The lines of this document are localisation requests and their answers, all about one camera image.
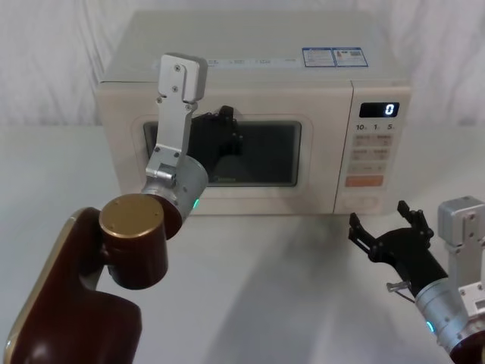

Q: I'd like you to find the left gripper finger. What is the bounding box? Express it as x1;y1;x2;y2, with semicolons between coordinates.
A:
227;127;244;157
200;105;238;127

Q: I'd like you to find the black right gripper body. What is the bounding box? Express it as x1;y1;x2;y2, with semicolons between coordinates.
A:
369;225;450;300

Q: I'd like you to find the white curtain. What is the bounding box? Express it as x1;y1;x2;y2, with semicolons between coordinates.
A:
0;0;485;132

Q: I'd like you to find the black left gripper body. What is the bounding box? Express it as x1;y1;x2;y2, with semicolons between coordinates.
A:
184;113;236;182

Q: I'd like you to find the cream microwave oven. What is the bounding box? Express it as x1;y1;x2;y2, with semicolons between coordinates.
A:
96;10;412;216

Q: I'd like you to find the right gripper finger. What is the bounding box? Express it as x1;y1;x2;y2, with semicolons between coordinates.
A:
348;212;382;261
396;200;433;240

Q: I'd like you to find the white table cloth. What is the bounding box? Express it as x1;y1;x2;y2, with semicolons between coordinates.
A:
0;121;485;364

